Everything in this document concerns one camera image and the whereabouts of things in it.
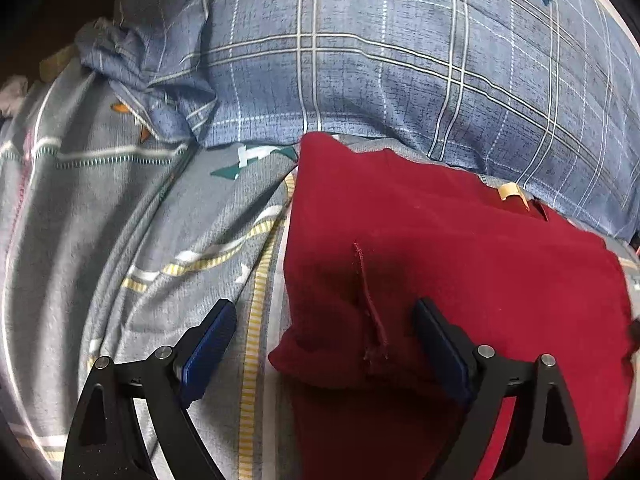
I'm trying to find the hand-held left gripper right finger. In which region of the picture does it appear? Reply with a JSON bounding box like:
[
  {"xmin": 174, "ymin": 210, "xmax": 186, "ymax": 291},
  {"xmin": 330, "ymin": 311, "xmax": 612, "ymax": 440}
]
[{"xmin": 411, "ymin": 298, "xmax": 590, "ymax": 480}]

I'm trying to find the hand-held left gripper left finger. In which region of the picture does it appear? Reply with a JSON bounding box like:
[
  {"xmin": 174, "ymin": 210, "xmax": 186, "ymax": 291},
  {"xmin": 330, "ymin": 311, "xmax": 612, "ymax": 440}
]
[{"xmin": 61, "ymin": 298, "xmax": 238, "ymax": 480}]

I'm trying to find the grey patterned bed sheet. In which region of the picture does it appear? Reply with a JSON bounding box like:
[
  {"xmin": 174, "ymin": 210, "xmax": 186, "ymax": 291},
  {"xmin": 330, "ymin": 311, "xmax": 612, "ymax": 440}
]
[{"xmin": 0, "ymin": 57, "xmax": 640, "ymax": 480}]

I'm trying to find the white crumpled cloth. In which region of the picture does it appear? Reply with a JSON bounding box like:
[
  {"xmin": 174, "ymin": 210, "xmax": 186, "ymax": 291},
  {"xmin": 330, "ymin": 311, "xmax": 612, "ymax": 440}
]
[{"xmin": 0, "ymin": 76, "xmax": 28, "ymax": 117}]

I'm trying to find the blue plaid pillow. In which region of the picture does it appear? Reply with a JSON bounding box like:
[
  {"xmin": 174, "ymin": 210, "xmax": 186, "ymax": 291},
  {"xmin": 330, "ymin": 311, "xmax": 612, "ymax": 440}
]
[{"xmin": 77, "ymin": 0, "xmax": 640, "ymax": 241}]

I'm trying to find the dark red garment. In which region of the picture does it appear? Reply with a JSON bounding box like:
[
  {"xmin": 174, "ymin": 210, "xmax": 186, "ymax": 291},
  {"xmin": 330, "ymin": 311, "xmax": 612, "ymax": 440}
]
[{"xmin": 268, "ymin": 132, "xmax": 637, "ymax": 480}]

